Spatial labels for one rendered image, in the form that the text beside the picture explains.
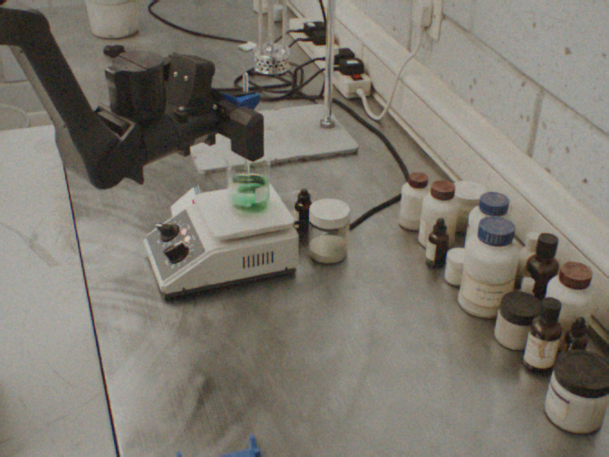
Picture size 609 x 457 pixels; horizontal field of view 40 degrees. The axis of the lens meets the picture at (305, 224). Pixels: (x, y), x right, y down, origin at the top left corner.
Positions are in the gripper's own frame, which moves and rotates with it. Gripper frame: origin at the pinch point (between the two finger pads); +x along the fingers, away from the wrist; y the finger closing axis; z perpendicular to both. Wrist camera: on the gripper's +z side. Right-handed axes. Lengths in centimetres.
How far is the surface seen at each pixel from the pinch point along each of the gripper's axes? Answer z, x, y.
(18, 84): -94, 83, 228
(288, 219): -17.1, 3.9, -5.6
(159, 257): -22.5, -10.3, 6.1
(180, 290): -24.5, -11.3, 0.1
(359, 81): -22, 57, 27
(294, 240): -19.8, 3.7, -7.1
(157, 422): -26.0, -27.9, -16.0
